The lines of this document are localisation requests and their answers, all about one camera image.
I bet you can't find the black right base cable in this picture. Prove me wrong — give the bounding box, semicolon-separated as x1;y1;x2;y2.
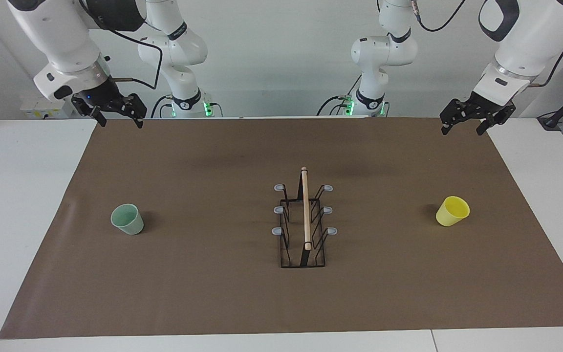
151;94;174;119

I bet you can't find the yellow plastic cup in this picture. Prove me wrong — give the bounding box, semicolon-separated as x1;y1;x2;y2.
435;196;471;227

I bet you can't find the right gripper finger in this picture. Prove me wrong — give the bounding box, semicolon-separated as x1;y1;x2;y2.
115;94;148;129
71;98;108;128

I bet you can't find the pale green plastic cup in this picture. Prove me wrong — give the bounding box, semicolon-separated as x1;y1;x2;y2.
110;204;144;236

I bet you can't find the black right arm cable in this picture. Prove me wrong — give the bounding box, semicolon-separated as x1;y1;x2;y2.
79;0;164;91

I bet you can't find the brown table mat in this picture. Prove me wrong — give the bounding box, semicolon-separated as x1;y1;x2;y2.
0;117;563;340

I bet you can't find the black wire cup rack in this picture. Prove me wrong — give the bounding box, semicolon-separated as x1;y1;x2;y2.
273;166;338;269

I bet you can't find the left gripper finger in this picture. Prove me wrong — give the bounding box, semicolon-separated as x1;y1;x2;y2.
440;99;473;135
476;105;516;136

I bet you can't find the black left base cable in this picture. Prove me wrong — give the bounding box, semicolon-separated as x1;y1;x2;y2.
317;73;363;116

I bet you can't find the black base cable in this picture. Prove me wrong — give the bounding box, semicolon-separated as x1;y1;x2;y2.
151;94;174;119
317;73;363;116

